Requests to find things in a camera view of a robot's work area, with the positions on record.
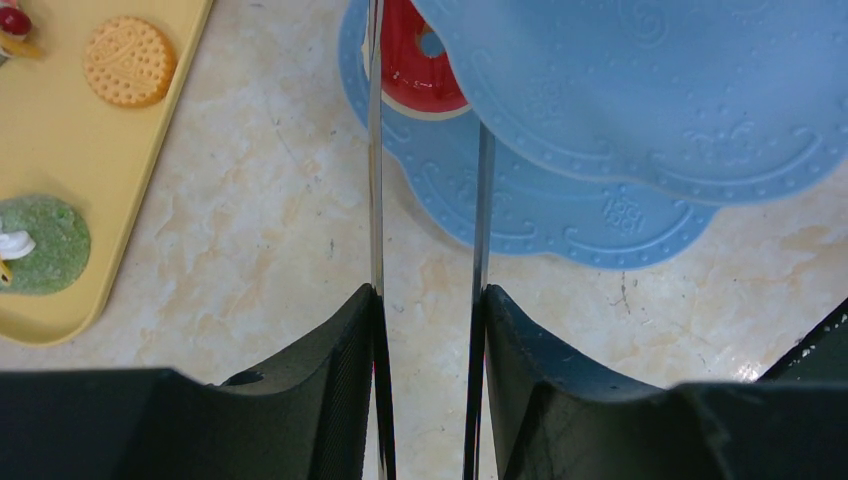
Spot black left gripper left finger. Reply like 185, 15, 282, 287
1, 284, 397, 479

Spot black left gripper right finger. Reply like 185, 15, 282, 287
482, 285, 847, 479

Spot metal food tongs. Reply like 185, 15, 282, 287
365, 1, 495, 479

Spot red frosted donut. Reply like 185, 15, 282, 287
361, 1, 471, 122

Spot blue three-tier cake stand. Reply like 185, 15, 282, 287
338, 0, 848, 272

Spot yellow serving tray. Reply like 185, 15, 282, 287
1, 1, 211, 346

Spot round orange biscuit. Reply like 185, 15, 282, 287
82, 16, 178, 108

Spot sprinkled chocolate donut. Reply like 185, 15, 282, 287
1, 0, 42, 64

